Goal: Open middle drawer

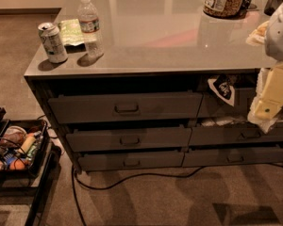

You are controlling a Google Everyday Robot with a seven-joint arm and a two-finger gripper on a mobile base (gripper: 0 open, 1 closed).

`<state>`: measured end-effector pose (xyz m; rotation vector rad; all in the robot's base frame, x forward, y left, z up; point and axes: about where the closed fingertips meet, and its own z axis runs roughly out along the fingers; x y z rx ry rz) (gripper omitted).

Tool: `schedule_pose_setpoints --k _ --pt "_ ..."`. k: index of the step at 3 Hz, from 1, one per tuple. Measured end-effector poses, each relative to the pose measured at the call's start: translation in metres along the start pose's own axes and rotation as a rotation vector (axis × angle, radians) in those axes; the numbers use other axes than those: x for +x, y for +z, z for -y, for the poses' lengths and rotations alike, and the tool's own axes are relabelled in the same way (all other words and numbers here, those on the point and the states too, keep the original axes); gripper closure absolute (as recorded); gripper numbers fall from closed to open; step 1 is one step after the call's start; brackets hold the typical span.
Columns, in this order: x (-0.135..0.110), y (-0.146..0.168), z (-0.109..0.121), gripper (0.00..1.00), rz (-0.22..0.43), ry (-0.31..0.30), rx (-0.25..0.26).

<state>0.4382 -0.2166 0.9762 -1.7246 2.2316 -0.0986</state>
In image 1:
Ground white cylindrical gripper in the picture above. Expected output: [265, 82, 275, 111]
[247, 62, 283, 123]

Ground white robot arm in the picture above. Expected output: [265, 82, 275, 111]
[246, 2, 283, 124]

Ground white bag in drawer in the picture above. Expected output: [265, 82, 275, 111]
[200, 116, 246, 127]

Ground grey drawer cabinet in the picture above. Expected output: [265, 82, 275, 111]
[25, 0, 283, 171]

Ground snack bag on counter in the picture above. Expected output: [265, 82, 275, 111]
[246, 21, 269, 46]

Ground black white chip bag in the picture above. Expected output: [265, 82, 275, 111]
[208, 74, 235, 106]

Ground clear plastic water bottle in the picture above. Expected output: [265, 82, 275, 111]
[77, 0, 104, 59]

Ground green snack packet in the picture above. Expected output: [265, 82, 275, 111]
[58, 19, 84, 46]

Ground silver soda can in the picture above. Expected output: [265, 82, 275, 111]
[38, 22, 68, 63]

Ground black bin of items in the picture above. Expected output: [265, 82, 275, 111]
[0, 120, 49, 177]

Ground black floor cable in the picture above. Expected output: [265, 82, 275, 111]
[71, 163, 208, 226]

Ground black cart frame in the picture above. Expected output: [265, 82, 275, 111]
[0, 107, 61, 226]

